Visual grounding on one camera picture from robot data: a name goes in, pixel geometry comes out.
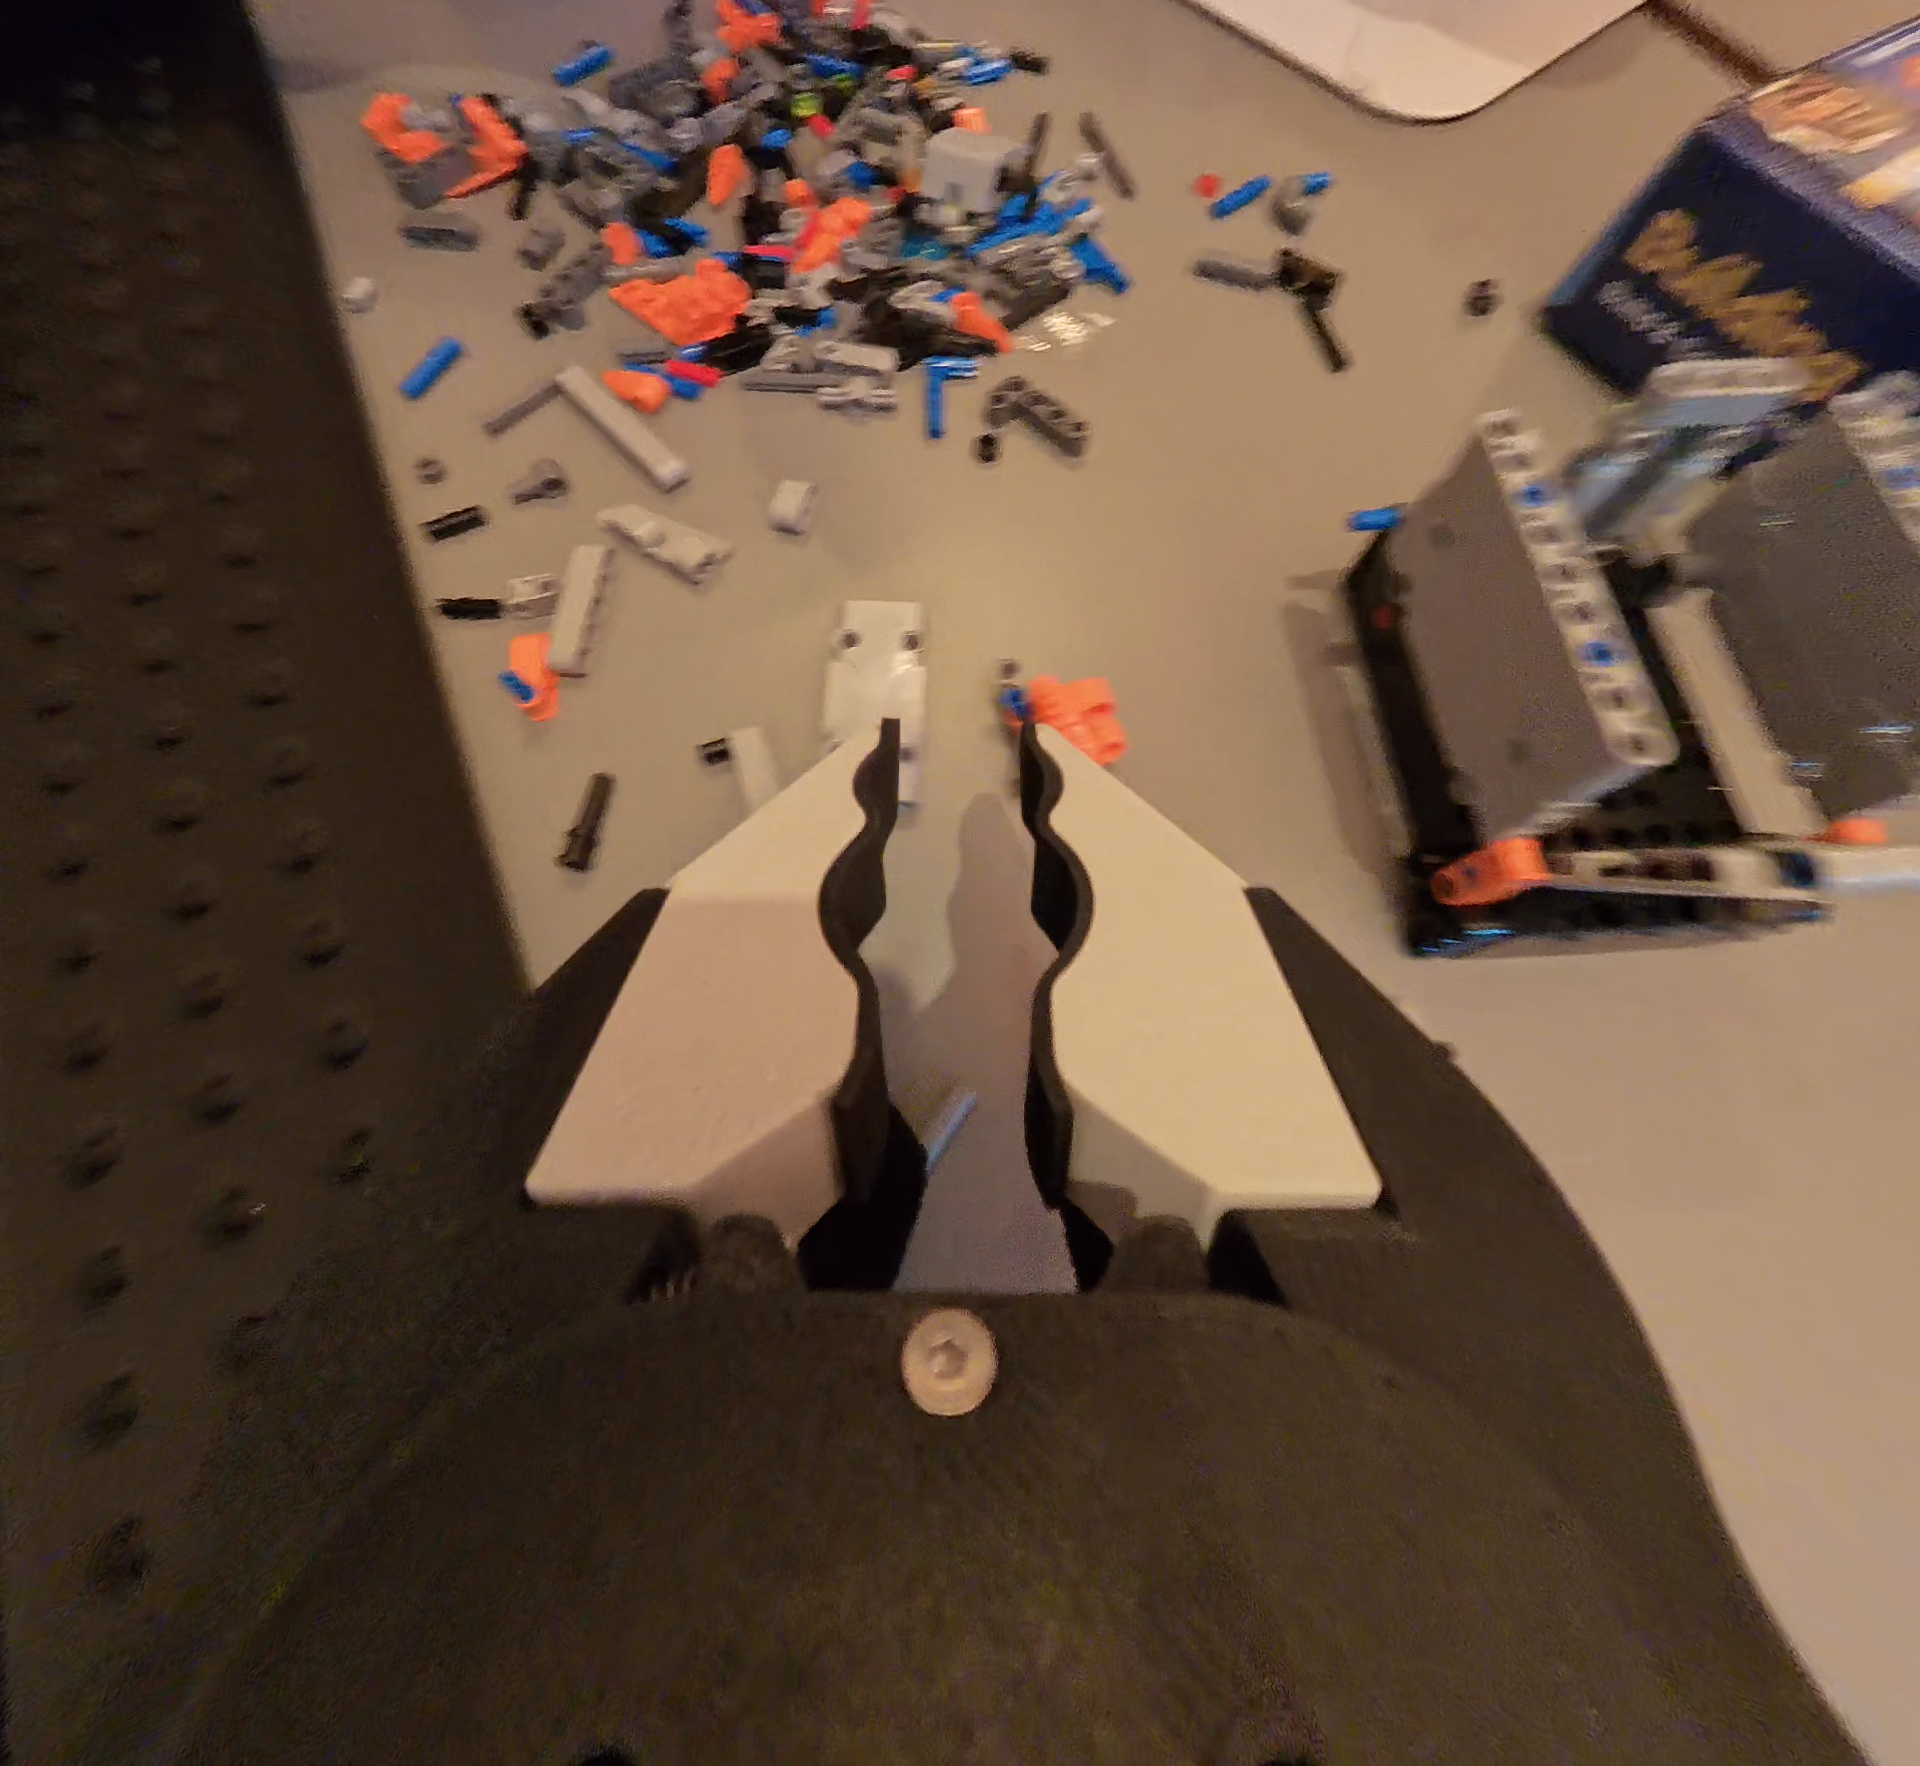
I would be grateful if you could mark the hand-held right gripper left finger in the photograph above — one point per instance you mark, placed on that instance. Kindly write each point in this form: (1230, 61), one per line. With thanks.
(705, 1047)

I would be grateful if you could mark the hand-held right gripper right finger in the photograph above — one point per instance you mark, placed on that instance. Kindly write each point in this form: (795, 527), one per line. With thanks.
(1201, 1047)

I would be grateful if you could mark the orange connector block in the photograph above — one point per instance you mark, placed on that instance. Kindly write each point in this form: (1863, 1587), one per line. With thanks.
(1075, 722)

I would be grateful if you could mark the light grey panel piece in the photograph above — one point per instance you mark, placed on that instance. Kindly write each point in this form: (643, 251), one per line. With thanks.
(878, 673)

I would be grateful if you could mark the pile of plastic building pieces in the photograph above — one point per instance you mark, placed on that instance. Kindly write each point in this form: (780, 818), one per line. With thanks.
(780, 147)

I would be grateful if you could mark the grey elbow piece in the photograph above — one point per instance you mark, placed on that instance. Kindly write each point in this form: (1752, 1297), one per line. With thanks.
(1291, 213)

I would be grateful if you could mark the loose black pin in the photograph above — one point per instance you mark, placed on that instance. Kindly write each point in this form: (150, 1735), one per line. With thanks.
(585, 822)

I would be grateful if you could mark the small orange piece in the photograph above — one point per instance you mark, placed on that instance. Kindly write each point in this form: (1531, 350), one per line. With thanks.
(532, 679)

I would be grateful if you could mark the grey straight beam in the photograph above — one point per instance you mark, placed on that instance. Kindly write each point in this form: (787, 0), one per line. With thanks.
(576, 612)

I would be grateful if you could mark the black pin with grey connector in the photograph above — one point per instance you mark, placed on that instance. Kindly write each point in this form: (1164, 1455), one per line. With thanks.
(526, 593)

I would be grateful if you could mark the curved grey panel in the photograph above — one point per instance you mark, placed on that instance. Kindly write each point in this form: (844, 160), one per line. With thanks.
(660, 542)

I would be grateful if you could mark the grey black robot model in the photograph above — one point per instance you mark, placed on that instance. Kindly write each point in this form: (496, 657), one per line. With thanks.
(1592, 657)

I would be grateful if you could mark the black studded mat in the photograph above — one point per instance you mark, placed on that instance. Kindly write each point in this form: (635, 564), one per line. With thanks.
(180, 747)

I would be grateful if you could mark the long grey angled beam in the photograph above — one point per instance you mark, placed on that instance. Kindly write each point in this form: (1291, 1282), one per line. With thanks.
(622, 425)

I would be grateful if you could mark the dark grey angled beam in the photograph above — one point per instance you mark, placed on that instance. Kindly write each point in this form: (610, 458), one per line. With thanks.
(1035, 411)

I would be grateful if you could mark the black angled axle piece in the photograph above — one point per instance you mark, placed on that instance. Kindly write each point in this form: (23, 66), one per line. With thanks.
(1311, 303)

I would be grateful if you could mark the blue robot kit box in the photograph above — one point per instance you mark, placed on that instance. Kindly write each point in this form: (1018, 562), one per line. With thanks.
(1771, 236)

